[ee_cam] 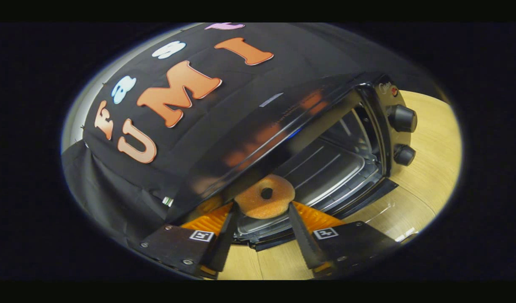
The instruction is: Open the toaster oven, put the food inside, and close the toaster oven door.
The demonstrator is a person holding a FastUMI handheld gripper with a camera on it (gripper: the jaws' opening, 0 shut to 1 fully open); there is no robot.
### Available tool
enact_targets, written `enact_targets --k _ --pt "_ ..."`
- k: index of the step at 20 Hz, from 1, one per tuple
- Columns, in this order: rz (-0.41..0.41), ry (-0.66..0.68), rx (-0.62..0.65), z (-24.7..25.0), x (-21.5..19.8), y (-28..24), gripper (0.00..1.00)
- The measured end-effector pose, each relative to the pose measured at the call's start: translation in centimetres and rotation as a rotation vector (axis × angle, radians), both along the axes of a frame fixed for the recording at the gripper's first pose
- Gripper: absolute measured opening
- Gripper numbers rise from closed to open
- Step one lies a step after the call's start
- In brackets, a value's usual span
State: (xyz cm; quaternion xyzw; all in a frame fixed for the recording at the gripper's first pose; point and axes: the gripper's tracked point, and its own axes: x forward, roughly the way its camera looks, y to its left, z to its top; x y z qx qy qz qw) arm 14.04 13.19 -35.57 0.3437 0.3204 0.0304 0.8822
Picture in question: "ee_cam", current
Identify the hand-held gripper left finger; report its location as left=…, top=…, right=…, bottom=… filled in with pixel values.
left=138, top=202, right=241, bottom=279

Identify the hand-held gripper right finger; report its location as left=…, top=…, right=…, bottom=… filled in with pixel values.
left=287, top=201, right=404, bottom=278

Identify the brown glazed donut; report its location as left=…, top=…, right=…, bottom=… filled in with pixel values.
left=234, top=174, right=296, bottom=220

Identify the black toaster oven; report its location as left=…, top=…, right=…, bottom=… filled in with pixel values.
left=165, top=72, right=418, bottom=252

